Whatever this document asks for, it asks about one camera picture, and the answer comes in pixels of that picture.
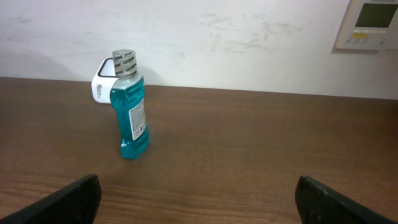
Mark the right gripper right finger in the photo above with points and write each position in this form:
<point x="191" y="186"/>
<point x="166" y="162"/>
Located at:
<point x="318" y="204"/>

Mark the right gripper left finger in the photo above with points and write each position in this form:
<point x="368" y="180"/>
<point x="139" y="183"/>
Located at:
<point x="77" y="202"/>

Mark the blue mouthwash bottle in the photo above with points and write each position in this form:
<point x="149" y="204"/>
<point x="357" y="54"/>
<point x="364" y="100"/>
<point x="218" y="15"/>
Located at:
<point x="127" y="99"/>

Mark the wall thermostat panel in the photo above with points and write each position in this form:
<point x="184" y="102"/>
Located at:
<point x="369" y="25"/>

